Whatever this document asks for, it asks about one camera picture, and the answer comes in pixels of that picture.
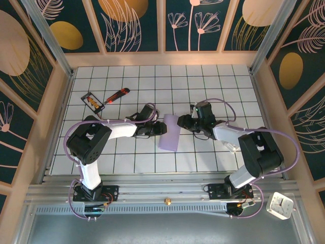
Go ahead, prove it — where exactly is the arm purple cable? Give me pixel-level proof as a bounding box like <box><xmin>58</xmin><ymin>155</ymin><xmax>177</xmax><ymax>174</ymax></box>
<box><xmin>205</xmin><ymin>98</ymin><xmax>301</xmax><ymax>220</ymax></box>
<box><xmin>64</xmin><ymin>102</ymin><xmax>160</xmax><ymax>221</ymax></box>

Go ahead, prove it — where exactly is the red black utility knife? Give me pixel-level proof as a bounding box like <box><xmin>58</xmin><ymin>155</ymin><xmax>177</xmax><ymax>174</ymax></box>
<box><xmin>103</xmin><ymin>87</ymin><xmax>131</xmax><ymax>105</ymax></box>

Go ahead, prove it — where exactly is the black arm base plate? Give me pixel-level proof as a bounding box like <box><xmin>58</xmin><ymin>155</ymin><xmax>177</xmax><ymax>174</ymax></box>
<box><xmin>73</xmin><ymin>185</ymin><xmax>120</xmax><ymax>202</ymax></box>
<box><xmin>207</xmin><ymin>183</ymin><xmax>254</xmax><ymax>200</ymax></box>

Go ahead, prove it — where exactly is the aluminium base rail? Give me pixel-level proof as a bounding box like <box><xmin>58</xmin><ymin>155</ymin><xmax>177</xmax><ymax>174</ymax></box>
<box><xmin>25</xmin><ymin>174</ymin><xmax>300</xmax><ymax>204</ymax></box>

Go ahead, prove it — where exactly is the slotted grey cable tray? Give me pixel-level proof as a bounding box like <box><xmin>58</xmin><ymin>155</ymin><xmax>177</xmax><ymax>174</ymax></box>
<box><xmin>34</xmin><ymin>203</ymin><xmax>229</xmax><ymax>216</ymax></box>

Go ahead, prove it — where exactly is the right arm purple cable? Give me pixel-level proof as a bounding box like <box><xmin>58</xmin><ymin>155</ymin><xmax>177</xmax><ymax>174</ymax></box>
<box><xmin>205</xmin><ymin>98</ymin><xmax>301</xmax><ymax>220</ymax></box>

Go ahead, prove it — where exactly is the white square alarm clock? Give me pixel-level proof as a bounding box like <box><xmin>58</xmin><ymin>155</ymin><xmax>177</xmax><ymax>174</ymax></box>
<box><xmin>265</xmin><ymin>192</ymin><xmax>295</xmax><ymax>221</ymax></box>

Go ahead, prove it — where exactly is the grey metal sheet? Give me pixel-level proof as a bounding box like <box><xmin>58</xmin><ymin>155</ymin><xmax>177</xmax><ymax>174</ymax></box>
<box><xmin>15</xmin><ymin>213</ymin><xmax>312</xmax><ymax>244</ymax></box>

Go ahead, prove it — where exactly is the black battery pack yellow label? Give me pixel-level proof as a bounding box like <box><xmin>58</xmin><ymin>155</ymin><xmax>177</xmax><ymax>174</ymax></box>
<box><xmin>80</xmin><ymin>91</ymin><xmax>106</xmax><ymax>114</ymax></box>

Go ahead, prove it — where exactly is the aluminium corner post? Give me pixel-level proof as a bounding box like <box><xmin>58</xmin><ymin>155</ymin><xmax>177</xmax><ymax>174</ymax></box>
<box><xmin>249</xmin><ymin>0</ymin><xmax>305</xmax><ymax>75</ymax></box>
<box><xmin>21</xmin><ymin>0</ymin><xmax>75</xmax><ymax>77</ymax></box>

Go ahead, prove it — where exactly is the aluminium side rail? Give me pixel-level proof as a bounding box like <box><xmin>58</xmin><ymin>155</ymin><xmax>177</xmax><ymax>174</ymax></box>
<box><xmin>38</xmin><ymin>73</ymin><xmax>76</xmax><ymax>184</ymax></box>
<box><xmin>250</xmin><ymin>72</ymin><xmax>289</xmax><ymax>180</ymax></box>

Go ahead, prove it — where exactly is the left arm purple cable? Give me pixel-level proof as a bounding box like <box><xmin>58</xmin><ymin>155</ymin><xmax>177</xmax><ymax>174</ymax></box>
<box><xmin>64</xmin><ymin>102</ymin><xmax>160</xmax><ymax>221</ymax></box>

